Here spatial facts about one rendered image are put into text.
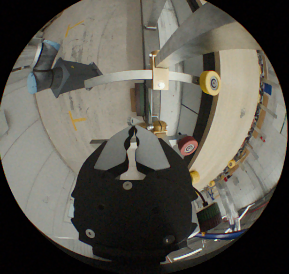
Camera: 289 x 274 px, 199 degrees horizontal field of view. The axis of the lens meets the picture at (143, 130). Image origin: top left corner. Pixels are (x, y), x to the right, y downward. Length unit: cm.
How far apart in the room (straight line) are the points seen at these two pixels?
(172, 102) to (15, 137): 282
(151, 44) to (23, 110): 268
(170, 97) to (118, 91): 76
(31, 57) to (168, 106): 87
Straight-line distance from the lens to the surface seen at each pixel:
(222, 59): 37
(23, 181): 277
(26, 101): 276
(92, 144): 38
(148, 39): 48
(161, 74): 27
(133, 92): 103
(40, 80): 68
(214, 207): 19
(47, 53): 64
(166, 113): 54
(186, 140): 32
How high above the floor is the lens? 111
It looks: 58 degrees down
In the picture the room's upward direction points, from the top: 174 degrees clockwise
